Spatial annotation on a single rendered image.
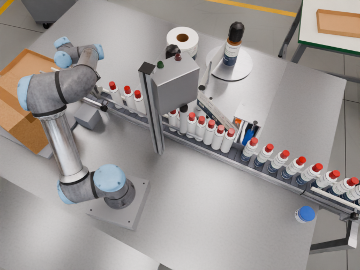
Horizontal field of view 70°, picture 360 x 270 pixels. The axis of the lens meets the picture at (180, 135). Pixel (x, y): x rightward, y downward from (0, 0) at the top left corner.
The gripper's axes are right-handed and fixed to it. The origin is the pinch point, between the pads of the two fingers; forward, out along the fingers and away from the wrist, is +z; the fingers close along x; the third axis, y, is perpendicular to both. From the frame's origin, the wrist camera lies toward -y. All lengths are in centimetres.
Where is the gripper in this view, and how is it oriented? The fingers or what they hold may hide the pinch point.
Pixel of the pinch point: (98, 98)
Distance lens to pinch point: 154.9
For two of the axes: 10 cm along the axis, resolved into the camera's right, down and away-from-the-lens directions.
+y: 4.4, -7.3, 5.2
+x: -8.2, -0.8, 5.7
